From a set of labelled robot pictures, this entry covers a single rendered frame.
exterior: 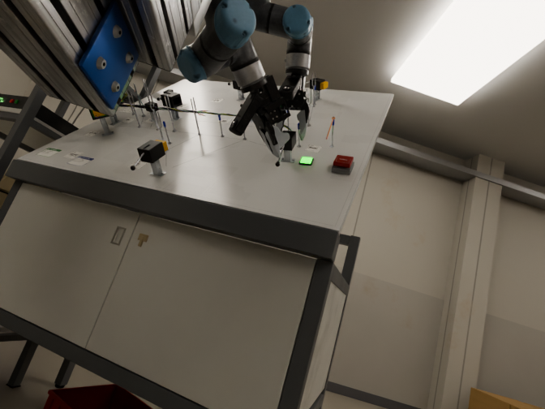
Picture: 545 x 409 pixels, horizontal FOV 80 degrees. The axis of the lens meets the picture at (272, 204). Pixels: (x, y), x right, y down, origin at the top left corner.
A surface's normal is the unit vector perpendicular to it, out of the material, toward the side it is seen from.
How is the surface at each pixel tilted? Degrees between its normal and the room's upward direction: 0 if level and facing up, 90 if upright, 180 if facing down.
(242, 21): 90
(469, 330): 90
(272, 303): 90
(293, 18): 117
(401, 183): 90
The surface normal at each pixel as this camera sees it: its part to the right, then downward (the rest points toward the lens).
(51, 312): -0.28, -0.32
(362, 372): 0.12, -0.22
